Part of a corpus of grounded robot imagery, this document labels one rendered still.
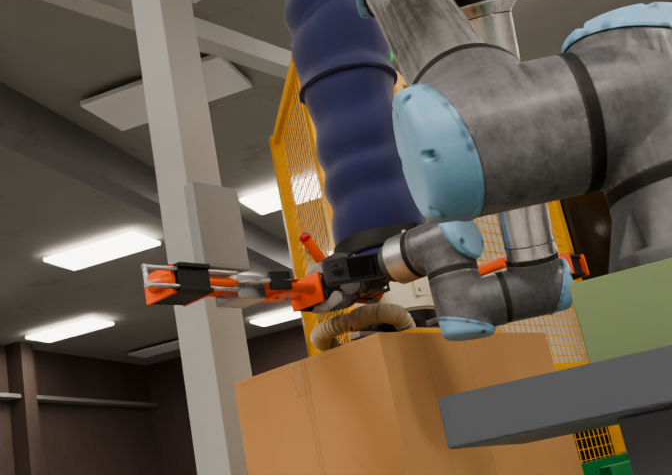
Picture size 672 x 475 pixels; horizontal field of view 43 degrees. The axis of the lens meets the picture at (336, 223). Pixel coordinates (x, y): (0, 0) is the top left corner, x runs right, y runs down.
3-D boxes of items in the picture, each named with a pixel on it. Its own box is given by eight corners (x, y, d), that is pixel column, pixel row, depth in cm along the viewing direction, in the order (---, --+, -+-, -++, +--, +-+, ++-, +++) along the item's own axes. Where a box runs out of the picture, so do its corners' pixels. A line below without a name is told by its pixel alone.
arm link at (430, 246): (464, 258, 144) (449, 203, 147) (406, 281, 152) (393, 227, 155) (493, 261, 151) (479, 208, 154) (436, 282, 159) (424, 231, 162)
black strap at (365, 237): (379, 274, 208) (375, 258, 210) (457, 243, 195) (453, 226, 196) (316, 269, 192) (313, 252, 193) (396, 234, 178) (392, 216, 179)
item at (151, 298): (185, 306, 151) (181, 279, 152) (213, 294, 146) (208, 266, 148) (146, 305, 144) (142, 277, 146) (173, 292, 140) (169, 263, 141)
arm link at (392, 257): (405, 276, 152) (394, 224, 155) (384, 284, 155) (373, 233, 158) (434, 278, 159) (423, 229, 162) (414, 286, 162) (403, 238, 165)
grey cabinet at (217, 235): (240, 274, 297) (227, 193, 306) (251, 269, 294) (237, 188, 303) (195, 270, 282) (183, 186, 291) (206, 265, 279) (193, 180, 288)
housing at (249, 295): (243, 309, 160) (239, 285, 161) (268, 298, 155) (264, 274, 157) (214, 308, 154) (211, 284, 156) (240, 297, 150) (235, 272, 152)
